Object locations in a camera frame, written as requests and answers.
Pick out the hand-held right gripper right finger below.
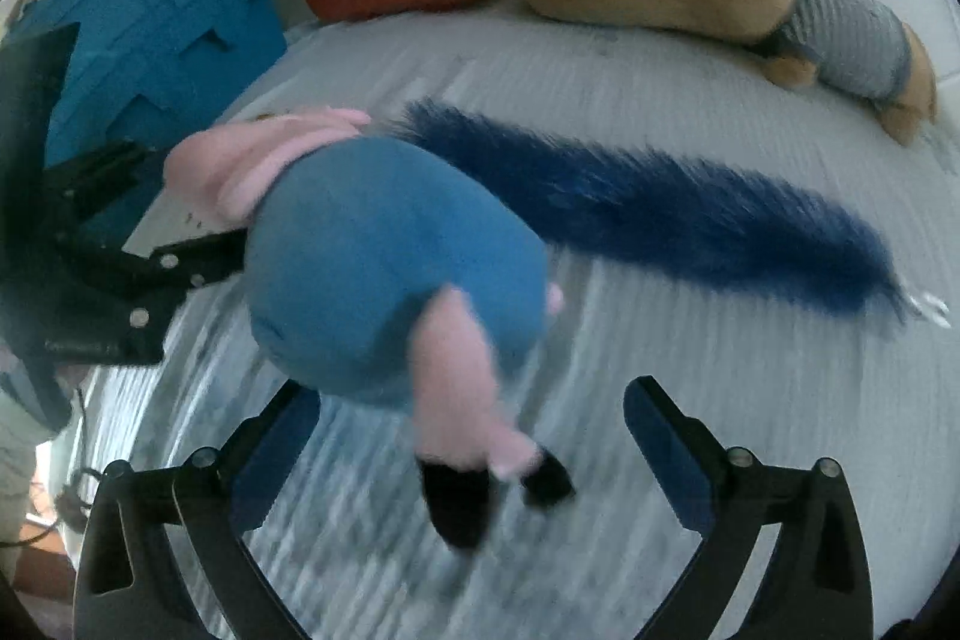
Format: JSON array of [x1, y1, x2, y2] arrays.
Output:
[[624, 375, 875, 640]]

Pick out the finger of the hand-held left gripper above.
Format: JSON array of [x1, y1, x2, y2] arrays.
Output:
[[45, 139, 166, 218], [120, 230, 250, 326]]

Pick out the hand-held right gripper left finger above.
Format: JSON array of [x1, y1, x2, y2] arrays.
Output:
[[73, 379, 322, 640]]

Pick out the blue plastic storage crate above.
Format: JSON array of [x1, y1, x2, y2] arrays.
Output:
[[7, 0, 290, 251]]

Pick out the pig plush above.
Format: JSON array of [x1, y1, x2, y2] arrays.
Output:
[[163, 109, 577, 552]]

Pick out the person's left forearm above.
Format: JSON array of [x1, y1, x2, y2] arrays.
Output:
[[0, 400, 50, 558]]

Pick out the blue furry tail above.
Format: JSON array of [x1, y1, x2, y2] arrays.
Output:
[[394, 98, 950, 330]]

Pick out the brown plush in striped shirt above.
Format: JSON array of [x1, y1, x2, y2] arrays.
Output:
[[754, 0, 939, 147]]

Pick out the black cable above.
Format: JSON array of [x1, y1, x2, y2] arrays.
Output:
[[56, 466, 107, 537]]

